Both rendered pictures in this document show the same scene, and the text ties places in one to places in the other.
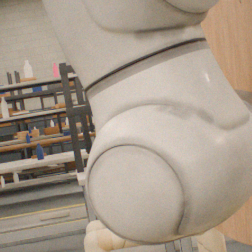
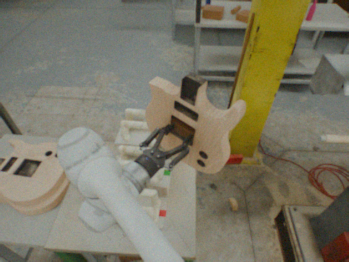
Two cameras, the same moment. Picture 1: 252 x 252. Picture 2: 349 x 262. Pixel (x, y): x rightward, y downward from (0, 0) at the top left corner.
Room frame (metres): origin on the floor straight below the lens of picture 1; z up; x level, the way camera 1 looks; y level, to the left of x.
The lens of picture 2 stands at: (0.21, -0.26, 1.95)
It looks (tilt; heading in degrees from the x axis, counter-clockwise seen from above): 46 degrees down; 8
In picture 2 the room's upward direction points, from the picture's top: straight up
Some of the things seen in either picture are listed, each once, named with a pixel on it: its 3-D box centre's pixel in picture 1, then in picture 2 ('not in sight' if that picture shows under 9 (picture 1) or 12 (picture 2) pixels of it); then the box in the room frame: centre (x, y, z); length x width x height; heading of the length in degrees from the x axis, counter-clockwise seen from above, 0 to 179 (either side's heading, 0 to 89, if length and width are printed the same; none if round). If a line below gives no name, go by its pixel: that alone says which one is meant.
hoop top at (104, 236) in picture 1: (152, 232); (142, 125); (0.95, -0.01, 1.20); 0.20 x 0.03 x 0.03; 91
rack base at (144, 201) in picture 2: not in sight; (135, 209); (0.68, -0.02, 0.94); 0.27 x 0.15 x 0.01; 92
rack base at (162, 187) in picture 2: not in sight; (141, 175); (0.83, -0.01, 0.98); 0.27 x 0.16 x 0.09; 92
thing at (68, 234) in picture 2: not in sight; (139, 223); (0.78, 0.03, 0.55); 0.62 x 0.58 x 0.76; 95
